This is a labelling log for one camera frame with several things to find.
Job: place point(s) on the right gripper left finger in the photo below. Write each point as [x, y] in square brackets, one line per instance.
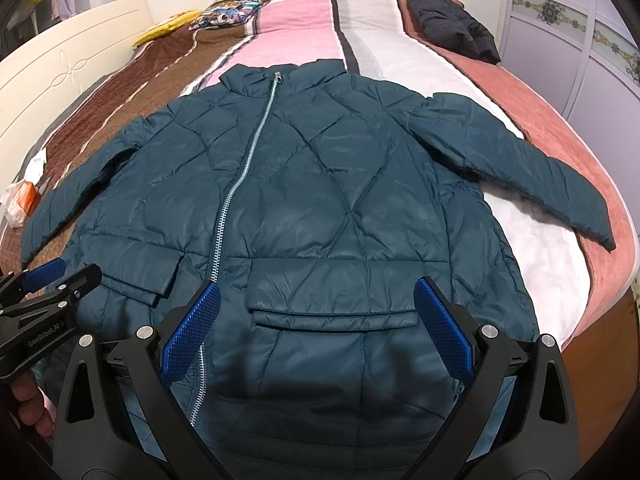
[94, 437]

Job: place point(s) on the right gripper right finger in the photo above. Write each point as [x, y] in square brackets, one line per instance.
[538, 437]

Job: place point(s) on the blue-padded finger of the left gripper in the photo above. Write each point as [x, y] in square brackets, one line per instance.
[44, 275]

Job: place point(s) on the teal quilted puffer jacket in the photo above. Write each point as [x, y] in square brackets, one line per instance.
[315, 199]

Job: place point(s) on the person's left hand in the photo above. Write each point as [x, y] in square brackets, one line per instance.
[32, 410]

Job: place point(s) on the orange white plastic bag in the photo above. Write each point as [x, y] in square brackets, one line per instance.
[18, 202]

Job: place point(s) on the striped patchwork bedspread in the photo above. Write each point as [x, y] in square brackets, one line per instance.
[573, 282]

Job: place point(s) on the cream headboard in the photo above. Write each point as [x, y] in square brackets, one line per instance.
[44, 76]

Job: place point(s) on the colourful patterned pillow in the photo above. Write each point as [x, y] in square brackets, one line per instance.
[227, 13]

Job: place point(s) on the lilac wardrobe with ornaments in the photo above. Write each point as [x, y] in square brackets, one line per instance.
[580, 57]

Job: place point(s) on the black puffer jacket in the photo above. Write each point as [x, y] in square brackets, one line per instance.
[447, 25]

